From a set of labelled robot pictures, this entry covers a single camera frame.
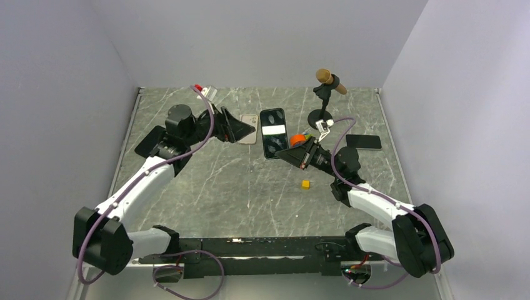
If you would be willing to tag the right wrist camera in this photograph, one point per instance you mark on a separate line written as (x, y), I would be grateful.
(324, 128)

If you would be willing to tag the beige phone case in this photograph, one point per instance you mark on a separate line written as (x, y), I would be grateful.
(253, 121)

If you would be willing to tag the black phone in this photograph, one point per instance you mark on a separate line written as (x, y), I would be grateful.
(273, 132)
(150, 142)

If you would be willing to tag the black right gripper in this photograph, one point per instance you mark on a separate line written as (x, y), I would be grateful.
(299, 156)

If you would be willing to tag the black microphone stand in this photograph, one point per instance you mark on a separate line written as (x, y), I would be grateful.
(324, 94)

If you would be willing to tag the black smartphone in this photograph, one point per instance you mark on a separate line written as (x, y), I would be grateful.
(367, 142)

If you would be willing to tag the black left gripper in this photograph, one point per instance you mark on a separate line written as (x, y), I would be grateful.
(237, 129)

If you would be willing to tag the wooden microphone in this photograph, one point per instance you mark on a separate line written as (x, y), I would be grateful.
(326, 77)

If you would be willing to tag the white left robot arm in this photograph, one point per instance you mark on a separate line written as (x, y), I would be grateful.
(102, 237)

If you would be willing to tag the orange blue toy car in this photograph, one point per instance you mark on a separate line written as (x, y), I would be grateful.
(299, 139)

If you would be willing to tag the yellow cube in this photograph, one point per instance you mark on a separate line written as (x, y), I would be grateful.
(305, 184)

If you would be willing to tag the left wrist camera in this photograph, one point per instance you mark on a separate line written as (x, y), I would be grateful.
(208, 92)

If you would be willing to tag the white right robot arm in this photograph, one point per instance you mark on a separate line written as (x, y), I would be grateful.
(413, 235)

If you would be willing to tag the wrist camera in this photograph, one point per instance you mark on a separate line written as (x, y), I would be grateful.
(324, 128)
(208, 92)

